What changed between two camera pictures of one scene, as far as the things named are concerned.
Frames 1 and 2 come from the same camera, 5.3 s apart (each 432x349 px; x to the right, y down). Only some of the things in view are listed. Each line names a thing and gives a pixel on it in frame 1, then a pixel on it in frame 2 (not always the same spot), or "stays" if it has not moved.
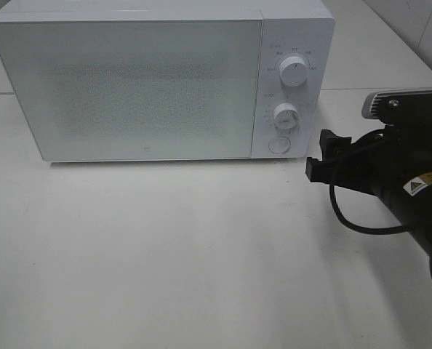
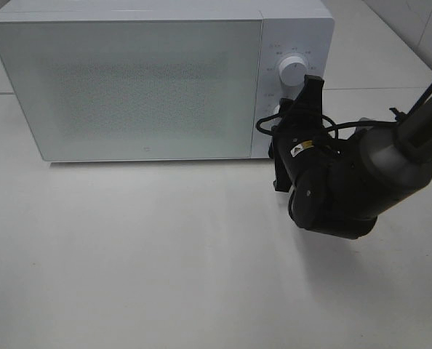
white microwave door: x=118 y=90 stays
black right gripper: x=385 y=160 → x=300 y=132
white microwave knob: x=293 y=70 stays
